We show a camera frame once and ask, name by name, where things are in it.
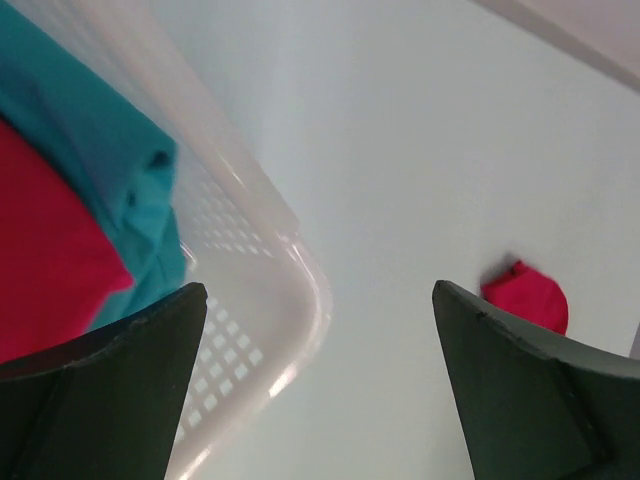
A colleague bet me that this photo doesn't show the crimson red t shirt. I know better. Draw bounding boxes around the crimson red t shirt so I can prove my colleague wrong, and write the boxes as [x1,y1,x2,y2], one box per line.
[479,254,570,335]

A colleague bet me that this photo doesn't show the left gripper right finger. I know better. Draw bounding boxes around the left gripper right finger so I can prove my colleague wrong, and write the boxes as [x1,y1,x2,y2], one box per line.
[432,280,639,479]

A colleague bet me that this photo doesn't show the magenta t shirt in basket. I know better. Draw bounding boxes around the magenta t shirt in basket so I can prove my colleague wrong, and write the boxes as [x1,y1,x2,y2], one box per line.
[1,123,133,362]

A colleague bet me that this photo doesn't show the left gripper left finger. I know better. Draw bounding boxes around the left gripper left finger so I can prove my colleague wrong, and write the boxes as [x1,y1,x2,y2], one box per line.
[1,282,208,479]

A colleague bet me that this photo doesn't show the white plastic laundry basket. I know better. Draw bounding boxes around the white plastic laundry basket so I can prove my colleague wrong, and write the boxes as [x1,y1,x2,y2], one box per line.
[54,1,332,479]

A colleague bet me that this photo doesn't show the teal t shirt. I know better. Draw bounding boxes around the teal t shirt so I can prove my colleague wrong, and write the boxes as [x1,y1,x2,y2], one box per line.
[1,2,186,329]

